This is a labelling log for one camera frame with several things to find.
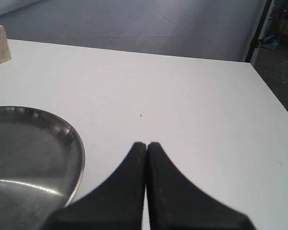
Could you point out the wire mesh basket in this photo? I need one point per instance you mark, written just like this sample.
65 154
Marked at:
279 73

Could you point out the dark blue plastic bin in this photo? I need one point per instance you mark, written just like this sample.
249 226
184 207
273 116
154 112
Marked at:
271 42

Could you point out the grey backdrop cloth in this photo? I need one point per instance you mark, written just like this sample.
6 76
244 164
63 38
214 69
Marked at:
212 29

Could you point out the round stainless steel plate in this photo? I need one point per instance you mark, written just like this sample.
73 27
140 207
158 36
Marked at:
41 165

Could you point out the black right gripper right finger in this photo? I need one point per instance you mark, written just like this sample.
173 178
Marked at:
175 203

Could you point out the black backdrop stand pole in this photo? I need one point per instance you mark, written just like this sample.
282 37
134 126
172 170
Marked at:
256 40

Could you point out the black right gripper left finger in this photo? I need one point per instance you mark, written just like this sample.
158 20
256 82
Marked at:
117 204

